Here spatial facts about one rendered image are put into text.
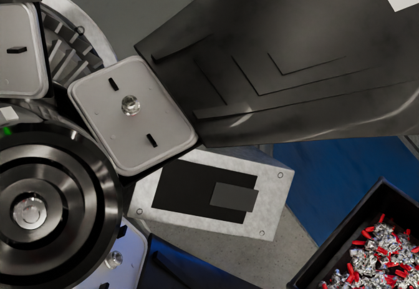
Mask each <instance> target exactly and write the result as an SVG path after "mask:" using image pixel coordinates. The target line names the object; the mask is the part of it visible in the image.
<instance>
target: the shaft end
mask: <svg viewBox="0 0 419 289"><path fill-rule="evenodd" d="M13 218H14V221H15V223H16V224H17V225H18V227H20V228H22V229H24V230H34V229H36V228H39V227H40V226H41V225H42V224H43V223H44V222H45V220H46V218H47V207H46V205H45V203H44V202H43V201H41V200H40V199H38V198H34V197H29V198H25V199H23V200H21V201H20V202H19V203H18V204H17V205H16V207H15V208H14V211H13Z"/></svg>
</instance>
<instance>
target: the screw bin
mask: <svg viewBox="0 0 419 289"><path fill-rule="evenodd" d="M379 212H380V213H384V214H385V216H386V217H387V218H389V219H390V217H392V218H394V220H393V222H394V223H396V224H397V225H398V226H399V227H401V228H402V229H404V230H405V231H406V230H407V229H410V235H412V236H413V237H415V238H416V239H417V240H419V203H418V202H417V201H416V200H414V199H413V198H411V197H410V196H409V195H407V194H406V193H405V192H403V191H402V190H400V189H399V188H398V187H396V186H394V184H392V183H390V182H389V181H388V180H386V179H385V177H384V176H380V177H379V178H378V180H377V181H376V182H375V183H374V185H373V186H372V187H371V188H370V190H369V191H368V192H367V193H366V194H365V195H364V196H363V197H362V199H361V200H360V201H359V202H358V204H357V205H356V206H355V207H354V208H353V209H352V210H351V211H350V212H349V214H348V215H347V216H346V217H345V218H344V219H343V221H341V223H340V224H339V225H338V226H337V228H336V229H335V230H334V231H333V232H332V233H331V234H330V235H329V237H328V238H327V239H326V240H325V241H324V243H323V244H322V245H321V246H320V247H319V248H318V249H317V250H316V252H315V253H314V254H313V255H312V256H311V257H310V259H308V261H307V262H306V263H305V264H304V266H303V267H302V268H301V269H300V270H299V271H298V272H297V273H296V275H295V276H294V277H293V278H292V279H291V281H289V282H287V283H286V289H314V288H315V287H316V286H317V284H318V283H319V282H320V281H321V280H322V279H323V278H324V277H325V276H326V274H327V273H328V272H329V271H330V269H331V268H332V267H333V266H334V265H335V264H336V263H337V261H338V260H339V259H340V258H341V256H342V255H343V254H344V253H345V252H346V251H347V250H348V248H349V247H350V246H351V245H352V241H355V240H356V239H357V238H358V237H359V235H360V234H361V231H362V230H364V229H365V228H366V227H367V226H368V225H369V224H370V222H371V221H372V220H373V219H374V218H375V217H376V216H377V214H378V213H379Z"/></svg>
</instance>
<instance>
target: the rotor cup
mask: <svg viewBox="0 0 419 289"><path fill-rule="evenodd" d="M52 84H53V89H54V97H53V98H40V99H17V98H3V97H0V108H3V107H10V106H11V107H12V109H13V110H14V111H15V113H16V114H17V116H18V119H11V120H6V118H5V116H4V115H3V114H2V112H1V111H0V289H72V288H74V287H76V286H77V285H78V284H80V283H82V282H83V281H84V280H85V279H87V278H88V277H89V276H90V275H91V274H93V272H94V271H96V269H97V268H98V267H99V266H100V265H101V264H102V262H103V261H104V260H105V258H106V257H107V255H108V254H109V252H110V251H111V249H112V247H113V245H114V243H115V241H116V238H117V235H118V232H119V230H120V225H121V222H122V214H123V197H122V188H121V184H120V179H119V177H118V173H117V171H116V168H115V166H114V164H113V162H112V161H111V159H110V157H109V156H108V155H107V153H106V151H104V149H103V148H102V147H101V146H100V145H99V144H98V143H97V142H96V141H95V140H94V139H93V138H92V137H91V136H90V134H89V133H88V131H87V129H86V128H85V127H84V125H83V123H82V122H81V120H80V119H79V117H78V115H77V114H76V113H75V110H74V109H73V108H72V106H71V104H70V103H69V101H68V100H67V98H66V95H67V90H68V89H67V88H65V87H64V86H63V85H62V84H60V83H59V82H57V81H56V80H54V79H53V78H52ZM29 197H34V198H38V199H40V200H41V201H43V202H44V203H45V205H46V207H47V218H46V220H45V222H44V223H43V224H42V225H41V226H40V227H39V228H36V229H34V230H24V229H22V228H20V227H18V225H17V224H16V223H15V221H14V218H13V211H14V208H15V207H16V205H17V204H18V203H19V202H20V201H21V200H23V199H25V198H29Z"/></svg>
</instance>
